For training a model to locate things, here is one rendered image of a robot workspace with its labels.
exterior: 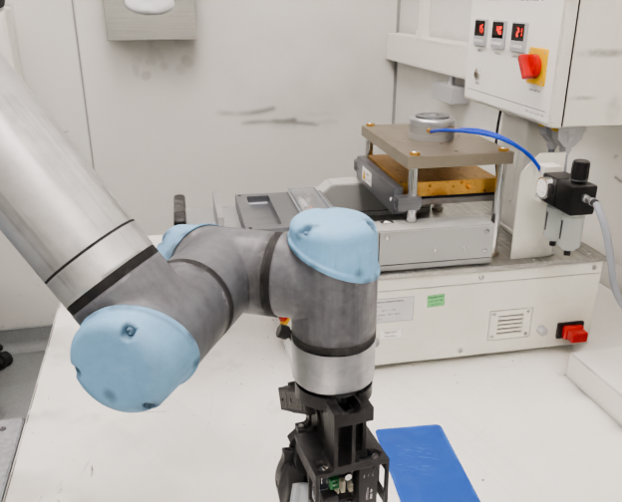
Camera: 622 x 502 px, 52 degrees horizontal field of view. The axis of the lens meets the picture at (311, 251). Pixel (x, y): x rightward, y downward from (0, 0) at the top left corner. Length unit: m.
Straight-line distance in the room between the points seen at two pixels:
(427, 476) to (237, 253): 0.48
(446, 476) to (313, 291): 0.46
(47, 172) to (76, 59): 2.09
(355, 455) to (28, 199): 0.35
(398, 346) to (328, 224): 0.61
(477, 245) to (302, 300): 0.59
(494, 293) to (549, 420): 0.22
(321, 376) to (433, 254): 0.54
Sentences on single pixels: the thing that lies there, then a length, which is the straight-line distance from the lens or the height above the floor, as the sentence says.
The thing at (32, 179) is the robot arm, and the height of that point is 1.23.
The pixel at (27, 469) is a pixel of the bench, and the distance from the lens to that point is 0.99.
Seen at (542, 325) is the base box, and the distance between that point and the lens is 1.20.
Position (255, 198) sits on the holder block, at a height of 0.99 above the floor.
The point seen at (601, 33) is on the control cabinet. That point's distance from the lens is 1.10.
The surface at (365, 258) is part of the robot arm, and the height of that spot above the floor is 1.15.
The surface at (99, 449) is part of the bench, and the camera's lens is 0.99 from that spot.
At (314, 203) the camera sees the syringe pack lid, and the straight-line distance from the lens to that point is 1.13.
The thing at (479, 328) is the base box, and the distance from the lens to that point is 1.14.
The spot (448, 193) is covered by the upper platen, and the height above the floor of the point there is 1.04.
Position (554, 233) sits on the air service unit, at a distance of 1.07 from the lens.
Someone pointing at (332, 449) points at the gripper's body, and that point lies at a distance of 0.58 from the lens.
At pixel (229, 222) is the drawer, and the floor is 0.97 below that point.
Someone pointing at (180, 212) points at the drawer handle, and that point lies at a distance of 1.08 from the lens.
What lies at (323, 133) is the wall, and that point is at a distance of 2.65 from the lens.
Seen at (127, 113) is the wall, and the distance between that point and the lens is 2.55.
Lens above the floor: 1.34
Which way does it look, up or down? 22 degrees down
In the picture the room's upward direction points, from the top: straight up
